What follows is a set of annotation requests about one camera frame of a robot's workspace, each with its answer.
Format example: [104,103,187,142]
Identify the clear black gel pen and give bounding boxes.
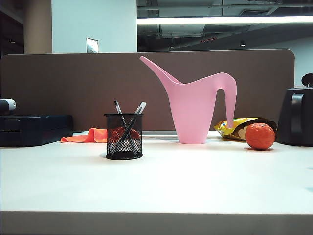
[113,100,135,156]
[116,101,147,151]

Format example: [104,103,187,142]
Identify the white ceiling light strip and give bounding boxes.
[136,16,313,25]

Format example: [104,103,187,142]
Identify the brown desk partition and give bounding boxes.
[0,48,295,133]

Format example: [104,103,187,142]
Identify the black mesh pen holder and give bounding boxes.
[104,112,144,161]

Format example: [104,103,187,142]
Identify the silver wall switch plate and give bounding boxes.
[86,37,99,54]

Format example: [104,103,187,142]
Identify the grey white cylinder handle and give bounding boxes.
[0,98,17,115]

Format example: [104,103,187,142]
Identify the dark storage box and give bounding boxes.
[0,114,74,147]

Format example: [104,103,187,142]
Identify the orange wrapped ball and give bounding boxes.
[245,123,276,150]

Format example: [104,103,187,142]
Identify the black kettle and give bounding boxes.
[277,73,313,147]

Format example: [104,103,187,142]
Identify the orange cloth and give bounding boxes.
[60,127,142,143]

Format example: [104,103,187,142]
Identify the white partition base rail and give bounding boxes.
[143,130,180,139]

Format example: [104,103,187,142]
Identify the yellow snack bag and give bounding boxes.
[214,117,278,142]

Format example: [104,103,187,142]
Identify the pink plastic watering can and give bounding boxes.
[139,55,238,144]

